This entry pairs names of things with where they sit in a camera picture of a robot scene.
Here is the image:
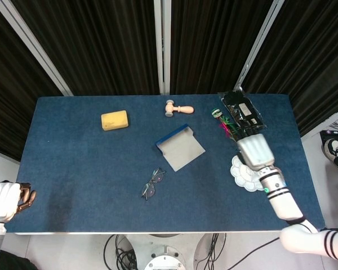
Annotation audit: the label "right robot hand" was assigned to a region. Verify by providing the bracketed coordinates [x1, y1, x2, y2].
[232, 126, 276, 172]

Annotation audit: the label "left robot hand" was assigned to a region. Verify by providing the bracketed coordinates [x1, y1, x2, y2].
[0, 181, 37, 223]

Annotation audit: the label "blue cardboard box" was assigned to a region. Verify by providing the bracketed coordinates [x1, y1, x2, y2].
[154, 124, 206, 173]

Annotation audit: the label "black-framed eyeglasses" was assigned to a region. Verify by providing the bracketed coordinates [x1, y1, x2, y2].
[141, 167, 167, 201]

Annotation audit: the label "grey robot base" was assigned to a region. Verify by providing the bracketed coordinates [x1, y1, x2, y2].
[115, 233, 217, 270]

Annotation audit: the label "white flower-shaped palette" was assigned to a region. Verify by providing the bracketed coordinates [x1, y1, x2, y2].
[230, 154, 264, 193]

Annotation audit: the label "black item in plastic bag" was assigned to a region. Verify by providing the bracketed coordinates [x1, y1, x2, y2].
[218, 88, 267, 133]

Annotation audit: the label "colourful feather shuttlecock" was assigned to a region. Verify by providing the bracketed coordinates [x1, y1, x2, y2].
[211, 108, 239, 141]

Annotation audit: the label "black and white sneaker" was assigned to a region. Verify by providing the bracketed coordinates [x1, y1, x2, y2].
[322, 138, 338, 171]

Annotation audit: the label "small wooden mallet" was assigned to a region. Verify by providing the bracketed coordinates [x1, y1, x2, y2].
[164, 100, 195, 118]

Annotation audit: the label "yellow sponge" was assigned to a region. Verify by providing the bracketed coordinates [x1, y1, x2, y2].
[100, 110, 130, 132]

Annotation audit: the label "dark pleated curtain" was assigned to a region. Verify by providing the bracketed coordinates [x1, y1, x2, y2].
[0, 0, 338, 163]

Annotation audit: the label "black floor cable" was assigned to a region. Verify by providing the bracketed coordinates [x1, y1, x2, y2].
[195, 232, 229, 270]
[104, 233, 139, 270]

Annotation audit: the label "white frame post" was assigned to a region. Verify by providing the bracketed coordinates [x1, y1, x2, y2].
[0, 0, 74, 96]
[233, 0, 285, 91]
[153, 0, 172, 95]

